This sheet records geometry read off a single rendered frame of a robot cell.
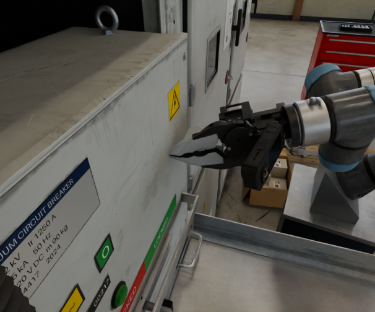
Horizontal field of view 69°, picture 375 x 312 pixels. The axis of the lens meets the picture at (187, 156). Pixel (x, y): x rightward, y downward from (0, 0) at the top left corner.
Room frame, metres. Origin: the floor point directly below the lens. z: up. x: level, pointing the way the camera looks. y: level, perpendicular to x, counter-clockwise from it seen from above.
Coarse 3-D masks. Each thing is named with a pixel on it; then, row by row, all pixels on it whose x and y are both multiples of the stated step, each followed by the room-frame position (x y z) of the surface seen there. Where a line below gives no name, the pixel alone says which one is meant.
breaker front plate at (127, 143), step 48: (144, 96) 0.31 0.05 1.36; (96, 144) 0.20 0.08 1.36; (144, 144) 0.29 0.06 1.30; (48, 192) 0.14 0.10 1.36; (144, 192) 0.28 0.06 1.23; (0, 240) 0.10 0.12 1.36; (96, 240) 0.17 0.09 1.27; (144, 240) 0.26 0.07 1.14; (48, 288) 0.11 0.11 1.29; (96, 288) 0.15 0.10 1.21; (144, 288) 0.23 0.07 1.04
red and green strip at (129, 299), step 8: (168, 216) 0.35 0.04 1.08; (160, 232) 0.31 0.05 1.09; (152, 248) 0.28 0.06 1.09; (152, 256) 0.27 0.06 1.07; (144, 264) 0.24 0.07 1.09; (144, 272) 0.24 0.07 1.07; (136, 280) 0.22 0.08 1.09; (136, 288) 0.21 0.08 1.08; (128, 296) 0.19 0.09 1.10; (128, 304) 0.19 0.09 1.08
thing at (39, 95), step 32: (64, 32) 0.50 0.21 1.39; (96, 32) 0.50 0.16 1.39; (128, 32) 0.50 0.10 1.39; (0, 64) 0.34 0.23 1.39; (32, 64) 0.34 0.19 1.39; (64, 64) 0.34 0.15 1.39; (96, 64) 0.34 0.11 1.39; (128, 64) 0.34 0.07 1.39; (0, 96) 0.25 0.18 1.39; (32, 96) 0.25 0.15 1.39; (64, 96) 0.25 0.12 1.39; (96, 96) 0.25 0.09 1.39; (0, 128) 0.19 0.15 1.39; (32, 128) 0.19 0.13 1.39; (64, 128) 0.18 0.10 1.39; (0, 160) 0.15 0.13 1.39; (32, 160) 0.14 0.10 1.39; (0, 192) 0.11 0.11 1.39
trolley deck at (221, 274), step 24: (192, 240) 0.46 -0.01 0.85; (216, 264) 0.39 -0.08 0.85; (240, 264) 0.39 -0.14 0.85; (264, 264) 0.39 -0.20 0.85; (288, 264) 0.39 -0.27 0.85; (192, 288) 0.33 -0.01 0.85; (216, 288) 0.33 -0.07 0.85; (240, 288) 0.33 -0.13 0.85; (264, 288) 0.33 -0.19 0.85; (288, 288) 0.33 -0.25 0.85; (312, 288) 0.33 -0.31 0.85; (336, 288) 0.33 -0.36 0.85; (360, 288) 0.33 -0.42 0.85
